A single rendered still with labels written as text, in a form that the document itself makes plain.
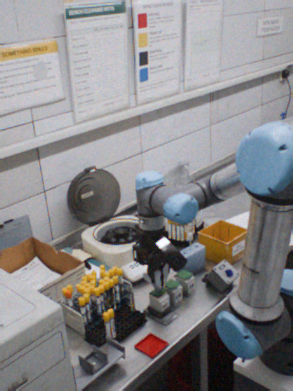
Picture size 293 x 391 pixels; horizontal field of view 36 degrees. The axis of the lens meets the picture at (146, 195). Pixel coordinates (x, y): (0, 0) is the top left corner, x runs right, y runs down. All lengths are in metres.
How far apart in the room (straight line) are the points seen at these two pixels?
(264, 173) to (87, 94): 1.06
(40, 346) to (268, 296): 0.48
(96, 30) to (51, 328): 1.11
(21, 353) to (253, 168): 0.58
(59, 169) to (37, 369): 0.87
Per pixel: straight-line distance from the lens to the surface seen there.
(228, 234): 1.73
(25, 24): 1.59
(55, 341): 1.03
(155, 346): 1.32
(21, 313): 1.00
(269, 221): 0.87
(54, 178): 1.71
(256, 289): 0.96
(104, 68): 1.78
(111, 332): 1.31
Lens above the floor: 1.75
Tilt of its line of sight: 23 degrees down
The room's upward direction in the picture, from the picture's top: 4 degrees counter-clockwise
